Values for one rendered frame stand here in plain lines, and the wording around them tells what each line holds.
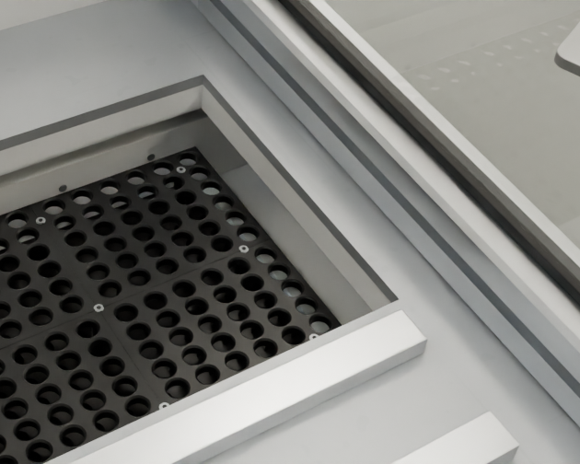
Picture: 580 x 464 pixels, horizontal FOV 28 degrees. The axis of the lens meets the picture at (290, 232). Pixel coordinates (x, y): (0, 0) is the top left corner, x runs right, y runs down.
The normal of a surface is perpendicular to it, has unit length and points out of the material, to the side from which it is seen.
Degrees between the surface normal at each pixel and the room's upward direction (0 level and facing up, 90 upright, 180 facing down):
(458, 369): 0
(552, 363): 0
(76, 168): 90
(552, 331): 90
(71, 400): 0
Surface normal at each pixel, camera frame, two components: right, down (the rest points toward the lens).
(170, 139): 0.55, 0.65
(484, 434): 0.11, -0.68
